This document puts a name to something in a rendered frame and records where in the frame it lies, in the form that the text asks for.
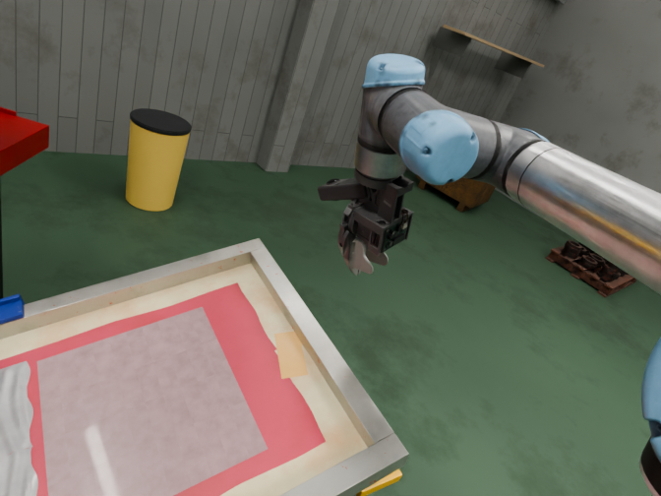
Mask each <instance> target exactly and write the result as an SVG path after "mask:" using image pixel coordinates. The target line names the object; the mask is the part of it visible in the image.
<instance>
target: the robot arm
mask: <svg viewBox="0 0 661 496"><path fill-rule="evenodd" d="M424 77H425V66H424V64H423V63H422V62H421V61H420V60H418V59H416V58H413V57H410V56H406V55H401V54H380V55H377V56H374V57H373V58H371V59H370V60H369V62H368V64H367V69H366V75H365V81H364V85H362V89H363V94H362V103H361V112H360V120H359V128H358V137H357V143H356V151H355V159H354V165H355V172H354V177H355V178H349V179H336V178H334V179H331V180H329V181H328V182H327V183H326V184H324V185H322V186H319V187H318V192H319V196H320V199H321V201H339V200H351V203H349V204H348V206H347V207H346V209H345V211H344V212H343V217H342V223H341V224H340V225H339V226H340V229H339V234H338V238H337V243H338V247H339V250H340V253H341V255H342V257H343V259H344V261H345V263H346V265H347V267H348V269H349V270H350V271H351V272H352V273H353V274H354V275H356V276H357V275H359V274H360V273H361V271H362V272H364V273H367V274H372V273H373V266H372V264H371V263H370V262H373V263H376V264H379V265H382V266H385V265H386V264H387V263H388V256H387V255H386V253H385V251H387V250H388V249H390V248H391V247H393V246H394V245H396V244H398V243H399V242H401V241H403V240H404V239H406V240H407V238H408V234H409V230H410V225H411V222H412V217H413V212H412V211H411V210H409V209H407V208H405V207H404V206H403V200H404V195H405V193H407V192H409V191H411V190H412V188H413V184H414V182H413V181H411V180H409V179H408V178H406V177H404V176H403V173H404V172H405V169H406V166H407V167H408V169H410V170H411V171H412V172H413V173H415V174H416V175H418V176H420V177H421V178H422V179H423V180H424V181H426V182H427V183H430V184H433V185H445V184H446V183H449V182H454V181H456V180H458V179H459V178H461V177H462V178H467V179H472V180H476V181H481V182H485V183H488V184H491V185H493V186H495V187H496V188H498V189H499V190H501V191H502V192H504V193H505V194H507V195H509V196H510V197H512V198H513V199H514V200H516V201H518V202H519V203H521V204H522V205H524V206H525V207H527V208H528V209H530V210H531V211H532V212H534V213H535V214H537V215H539V216H540V217H542V218H543V219H545V220H546V221H548V222H549V223H551V224H552V225H554V226H555V227H557V228H559V229H560V230H562V231H563V232H565V233H566V234H568V235H569V236H571V237H572V238H574V239H575V240H577V241H578V242H580V243H582V244H583V245H585V246H586V247H588V248H589V249H591V250H592V251H594V252H595V253H597V254H598V255H600V256H601V257H603V258H605V259H606V260H608V261H609V262H611V263H612V264H614V265H615V266H617V267H618V268H620V269H621V270H623V271H625V272H626V273H628V274H629V275H631V276H632V277H634V278H635V279H637V280H639V281H640V282H642V283H643V284H645V285H647V286H648V287H650V288H651V289H653V290H654V291H656V292H657V293H659V294H660V295H661V194H659V193H657V192H655V191H653V190H651V189H649V188H646V187H644V186H642V185H640V184H638V183H636V182H634V181H631V180H629V179H627V178H626V177H624V176H622V175H619V174H617V173H615V172H613V171H611V170H609V169H606V168H604V167H602V166H600V165H598V164H596V163H593V162H591V161H589V160H587V159H585V158H583V157H581V156H578V155H575V154H573V153H571V152H569V151H566V150H564V149H562V148H560V147H558V146H556V145H553V144H551V143H550V142H549V141H548V140H547V139H546V138H544V137H543V136H540V135H539V134H537V133H536V132H534V131H531V130H528V129H524V128H516V127H512V126H510V125H507V124H503V123H500V122H496V121H493V120H490V119H486V118H484V117H480V116H477V115H473V114H470V113H467V112H463V111H460V110H457V109H453V108H450V107H447V106H444V105H442V104H440V103H439V102H437V101H436V100H435V99H433V98H432V97H431V96H429V95H428V94H427V93H426V92H424V91H423V90H422V88H423V85H425V81H424ZM369 261H370V262H369ZM641 408H642V415H643V418H644V419H645V420H648V423H649V427H650V432H651V435H650V438H649V440H648V442H647V444H646V446H645V448H644V449H643V451H642V453H641V456H640V459H639V468H640V471H641V475H642V477H643V479H644V481H645V483H646V485H647V487H648V489H649V490H650V492H651V494H652V496H661V338H660V339H659V340H658V342H657V344H655V346H654V348H653V349H652V351H651V353H650V356H649V358H648V360H647V363H646V366H645V369H644V373H643V378H642V385H641Z"/></svg>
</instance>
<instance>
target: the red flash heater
mask: <svg viewBox="0 0 661 496"><path fill-rule="evenodd" d="M48 147H49V125H46V124H42V123H39V122H36V121H32V120H29V119H27V118H23V117H20V116H17V111H14V110H11V109H7V108H4V107H1V106H0V176H1V175H3V174H5V173H6V172H8V171H10V170H11V169H13V168H15V167H16V166H18V165H20V164H21V163H23V162H25V161H26V160H28V159H30V158H31V157H33V156H35V155H37V154H39V153H41V152H42V151H44V150H46V149H47V148H48Z"/></svg>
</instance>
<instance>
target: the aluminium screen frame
mask: <svg viewBox="0 0 661 496"><path fill-rule="evenodd" d="M247 264H252V266H253V267H254V269H255V270H256V272H257V273H258V275H259V277H260V278H261V280H262V281H263V283H264V284H265V286H266V288H267V289H268V291H269V292H270V295H271V296H272V298H273V299H274V301H275V302H276V304H277V306H278V307H279V309H280V310H281V312H282V313H283V315H284V317H285V318H286V320H287V321H288V323H289V325H290V326H291V328H292V329H293V331H294V332H295V334H296V335H297V337H298V339H299V340H300V341H301V342H302V344H303V346H304V347H305V349H306V350H307V352H308V354H309V355H310V357H311V358H312V360H313V361H314V363H315V365H316V366H317V368H318V369H319V371H320V372H321V374H322V376H323V377H324V379H325V380H326V382H327V384H328V385H329V387H330V389H331V390H332V392H333V394H334V395H335V397H336V398H337V400H338V402H339V403H340V405H341V406H342V408H343V409H344V411H345V413H346V414H347V416H348V417H349V419H350V420H351V422H352V424H353V425H354V427H355V428H356V430H357V432H358V433H359V435H360V436H361V438H362V439H363V441H364V443H365V444H366V446H367V447H368V448H366V449H365V450H363V451H361V452H359V453H357V454H355V455H354V456H352V457H350V458H348V459H346V460H344V461H343V462H341V463H339V464H337V465H334V466H333V467H331V468H329V469H327V470H325V471H323V472H322V473H320V474H318V475H316V476H314V477H312V478H311V479H309V480H307V481H305V482H303V483H301V484H300V485H298V486H296V487H294V488H292V489H290V490H288V491H287V492H285V493H283V494H281V495H279V496H354V495H355V494H357V493H359V492H360V491H362V490H364V489H365V488H367V487H369V486H371V485H372V484H374V483H376V482H377V481H379V480H381V479H382V478H384V477H386V476H388V475H389V474H391V473H393V472H394V471H396V470H398V469H400V468H401V467H403V466H405V464H406V461H407V458H408V455H409V453H408V452H407V450H406V449H405V448H404V446H403V445H402V443H401V442H400V440H399V439H398V438H397V436H396V435H395V433H394V432H393V430H392V429H391V427H390V426H389V424H388V423H387V421H386V420H385V418H384V417H383V416H382V414H381V413H380V411H379V410H378V408H377V407H376V405H375V404H374V403H373V401H372V400H371V398H370V397H369V395H368V394H367V393H366V391H365V390H364V388H363V387H362V385H361V384H360V383H359V381H358V380H357V378H356V377H355V375H354V374H353V372H352V371H351V370H350V368H349V367H348V365H347V364H346V362H345V361H344V360H343V358H342V357H341V355H340V354H339V352H338V351H337V349H336V348H335V347H334V345H333V344H332V342H331V340H330V339H329V338H328V336H327V335H326V333H325V332H324V330H323V329H322V327H321V326H320V325H319V323H318V322H317V320H316V319H315V317H314V316H313V315H312V313H311V312H310V310H309V309H308V307H307V306H306V305H305V303H304V302H303V300H302V299H301V297H300V296H299V294H298V293H297V292H296V290H295V289H294V287H293V286H292V284H291V283H290V282H289V280H288V279H287V277H286V276H285V274H284V273H283V271H282V270H281V269H280V267H279V266H278V264H277V263H276V261H275V260H274V259H273V257H272V256H271V254H270V252H269V251H268V249H267V248H266V247H265V245H264V244H263V242H262V241H261V239H260V238H257V239H254V240H250V241H247V242H243V243H240V244H236V245H233V246H229V247H226V248H222V249H219V250H215V251H212V252H208V253H205V254H202V255H198V256H195V257H191V258H188V259H184V260H181V261H177V262H174V263H170V264H167V265H163V266H160V267H156V268H152V269H149V270H145V271H142V272H138V273H135V274H131V275H128V276H124V277H122V278H118V279H112V280H109V281H105V282H101V283H98V284H94V285H91V286H87V287H84V288H80V289H77V290H73V291H70V292H66V293H63V294H59V295H55V296H52V297H48V298H45V299H41V300H38V301H35V302H32V303H28V304H25V305H24V318H21V319H17V320H14V321H11V322H7V323H4V324H0V340H2V339H4V338H8V337H11V336H14V335H17V334H21V333H24V332H27V331H31V330H34V329H37V328H40V327H44V326H47V325H50V324H54V323H57V322H60V321H63V320H67V319H70V318H73V317H76V316H80V315H83V314H86V313H89V312H92V311H95V310H98V309H102V308H105V307H108V306H112V305H115V304H118V303H121V302H125V301H128V300H131V299H135V298H138V297H141V296H144V295H148V294H151V293H154V292H157V291H161V290H164V289H167V288H170V287H173V286H176V285H179V284H183V283H186V282H189V281H193V280H196V279H201V278H205V277H208V276H211V275H215V274H218V273H221V272H224V271H228V270H231V269H234V268H237V267H241V266H244V265H247Z"/></svg>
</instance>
